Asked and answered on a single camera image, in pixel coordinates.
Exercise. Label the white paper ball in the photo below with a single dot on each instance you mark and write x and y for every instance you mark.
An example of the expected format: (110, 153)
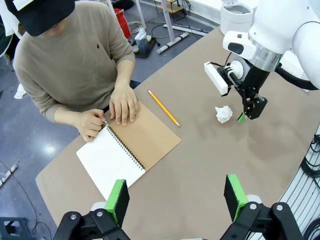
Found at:
(223, 114)

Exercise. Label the person's left hand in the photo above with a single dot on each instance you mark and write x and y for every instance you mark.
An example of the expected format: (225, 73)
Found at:
(123, 105)

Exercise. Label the white ribbed base panel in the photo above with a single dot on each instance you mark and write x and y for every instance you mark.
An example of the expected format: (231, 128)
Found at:
(300, 200)

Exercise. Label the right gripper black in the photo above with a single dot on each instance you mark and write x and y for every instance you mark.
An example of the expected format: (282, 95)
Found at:
(252, 77)

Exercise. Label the white plastic basket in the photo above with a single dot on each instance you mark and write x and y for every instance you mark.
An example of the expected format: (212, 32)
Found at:
(293, 68)

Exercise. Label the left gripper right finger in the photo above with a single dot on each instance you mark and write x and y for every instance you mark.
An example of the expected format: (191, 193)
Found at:
(236, 197)

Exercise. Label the person's right forearm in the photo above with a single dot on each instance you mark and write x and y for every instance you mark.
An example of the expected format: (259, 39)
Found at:
(62, 115)

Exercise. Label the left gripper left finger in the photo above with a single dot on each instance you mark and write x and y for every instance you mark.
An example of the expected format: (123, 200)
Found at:
(117, 202)

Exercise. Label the person's right hand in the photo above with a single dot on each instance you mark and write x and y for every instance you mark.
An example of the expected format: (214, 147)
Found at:
(90, 123)

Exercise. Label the red and green box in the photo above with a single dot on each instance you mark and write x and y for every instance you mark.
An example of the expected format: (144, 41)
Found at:
(123, 22)

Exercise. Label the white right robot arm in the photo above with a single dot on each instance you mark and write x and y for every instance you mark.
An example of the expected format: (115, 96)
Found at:
(280, 25)

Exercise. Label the white desk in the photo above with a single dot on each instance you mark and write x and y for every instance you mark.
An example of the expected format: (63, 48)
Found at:
(168, 17)

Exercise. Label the yellow pencil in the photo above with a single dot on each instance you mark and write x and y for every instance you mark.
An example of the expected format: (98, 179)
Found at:
(163, 108)

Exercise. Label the person's left forearm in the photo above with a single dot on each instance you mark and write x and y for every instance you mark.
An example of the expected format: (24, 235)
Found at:
(125, 72)

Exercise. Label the white trash bin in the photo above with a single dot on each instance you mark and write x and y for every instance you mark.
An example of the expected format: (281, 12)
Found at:
(236, 17)

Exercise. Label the person in beige sweater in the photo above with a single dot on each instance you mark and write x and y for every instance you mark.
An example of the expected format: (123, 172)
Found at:
(72, 62)

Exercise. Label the black cap white label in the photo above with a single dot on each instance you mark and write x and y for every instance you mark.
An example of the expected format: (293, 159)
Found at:
(42, 15)

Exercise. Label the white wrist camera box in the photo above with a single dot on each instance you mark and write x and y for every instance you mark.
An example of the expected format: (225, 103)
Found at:
(216, 78)

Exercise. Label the spiral notebook brown cover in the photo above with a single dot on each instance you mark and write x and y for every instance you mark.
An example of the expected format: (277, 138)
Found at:
(147, 140)

